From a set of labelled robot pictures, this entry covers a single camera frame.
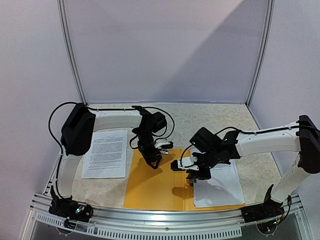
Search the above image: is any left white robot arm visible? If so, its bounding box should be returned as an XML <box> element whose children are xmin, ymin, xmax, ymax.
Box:
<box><xmin>50</xmin><ymin>102</ymin><xmax>173</xmax><ymax>217</ymax></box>

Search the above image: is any aluminium front rail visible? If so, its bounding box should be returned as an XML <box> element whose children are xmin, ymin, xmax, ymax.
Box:
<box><xmin>22</xmin><ymin>193</ymin><xmax>312</xmax><ymax>240</ymax></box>

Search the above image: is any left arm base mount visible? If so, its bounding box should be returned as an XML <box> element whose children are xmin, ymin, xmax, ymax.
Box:
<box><xmin>48</xmin><ymin>186</ymin><xmax>94</xmax><ymax>223</ymax></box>

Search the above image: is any stack of printed papers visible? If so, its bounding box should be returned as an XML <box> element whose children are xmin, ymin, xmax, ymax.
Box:
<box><xmin>81</xmin><ymin>130</ymin><xmax>128</xmax><ymax>179</ymax></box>

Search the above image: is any right aluminium frame post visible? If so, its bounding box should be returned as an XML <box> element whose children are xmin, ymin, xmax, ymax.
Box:
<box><xmin>245</xmin><ymin>0</ymin><xmax>275</xmax><ymax>108</ymax></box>

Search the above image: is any aluminium frame post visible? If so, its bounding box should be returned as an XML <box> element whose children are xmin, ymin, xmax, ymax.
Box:
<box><xmin>57</xmin><ymin>0</ymin><xmax>88</xmax><ymax>104</ymax></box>
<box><xmin>245</xmin><ymin>0</ymin><xmax>275</xmax><ymax>108</ymax></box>

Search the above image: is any left aluminium frame post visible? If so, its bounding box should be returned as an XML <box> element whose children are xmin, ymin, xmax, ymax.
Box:
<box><xmin>57</xmin><ymin>0</ymin><xmax>88</xmax><ymax>104</ymax></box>

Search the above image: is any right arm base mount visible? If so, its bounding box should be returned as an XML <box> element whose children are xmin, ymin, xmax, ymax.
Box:
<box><xmin>240</xmin><ymin>195</ymin><xmax>292</xmax><ymax>225</ymax></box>

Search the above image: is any chrome side folder clip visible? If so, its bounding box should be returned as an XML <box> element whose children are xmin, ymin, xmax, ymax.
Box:
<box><xmin>160</xmin><ymin>148</ymin><xmax>169</xmax><ymax>154</ymax></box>

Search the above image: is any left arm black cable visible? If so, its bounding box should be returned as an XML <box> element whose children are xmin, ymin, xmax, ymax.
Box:
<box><xmin>48</xmin><ymin>101</ymin><xmax>81</xmax><ymax>153</ymax></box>

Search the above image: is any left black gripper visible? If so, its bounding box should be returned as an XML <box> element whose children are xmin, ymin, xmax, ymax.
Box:
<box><xmin>136</xmin><ymin>129</ymin><xmax>163</xmax><ymax>170</ymax></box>

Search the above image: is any orange file folder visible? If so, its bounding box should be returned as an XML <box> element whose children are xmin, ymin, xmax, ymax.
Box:
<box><xmin>123</xmin><ymin>148</ymin><xmax>245</xmax><ymax>212</ymax></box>

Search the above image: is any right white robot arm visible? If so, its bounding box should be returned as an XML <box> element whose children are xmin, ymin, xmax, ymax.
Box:
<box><xmin>170</xmin><ymin>115</ymin><xmax>320</xmax><ymax>218</ymax></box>

